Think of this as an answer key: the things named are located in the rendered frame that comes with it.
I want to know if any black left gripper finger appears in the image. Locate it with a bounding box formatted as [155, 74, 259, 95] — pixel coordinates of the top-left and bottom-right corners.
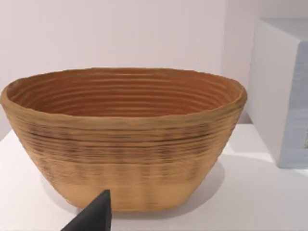
[59, 189, 113, 231]

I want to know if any brown woven basket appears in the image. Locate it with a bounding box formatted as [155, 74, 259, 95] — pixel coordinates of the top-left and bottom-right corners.
[0, 68, 248, 213]

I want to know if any pale microwave oven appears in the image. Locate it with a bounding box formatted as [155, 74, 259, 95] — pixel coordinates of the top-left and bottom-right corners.
[247, 18, 308, 170]

